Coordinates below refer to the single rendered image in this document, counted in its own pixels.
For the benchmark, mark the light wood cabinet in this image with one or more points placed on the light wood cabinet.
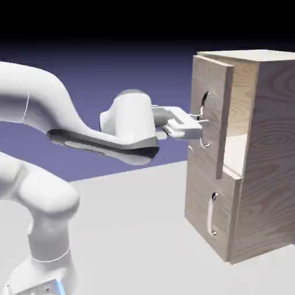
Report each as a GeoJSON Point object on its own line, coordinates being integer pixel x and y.
{"type": "Point", "coordinates": [265, 149]}

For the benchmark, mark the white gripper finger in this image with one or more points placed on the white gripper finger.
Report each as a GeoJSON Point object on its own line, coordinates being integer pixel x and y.
{"type": "Point", "coordinates": [204, 120]}
{"type": "Point", "coordinates": [193, 115]}

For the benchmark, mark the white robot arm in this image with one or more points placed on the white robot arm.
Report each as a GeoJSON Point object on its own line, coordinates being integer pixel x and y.
{"type": "Point", "coordinates": [46, 103]}

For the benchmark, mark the light wood door closed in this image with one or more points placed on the light wood door closed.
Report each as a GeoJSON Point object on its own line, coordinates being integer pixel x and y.
{"type": "Point", "coordinates": [207, 198]}

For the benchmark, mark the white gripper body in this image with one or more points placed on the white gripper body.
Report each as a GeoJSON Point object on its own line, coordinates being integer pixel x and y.
{"type": "Point", "coordinates": [184, 124]}

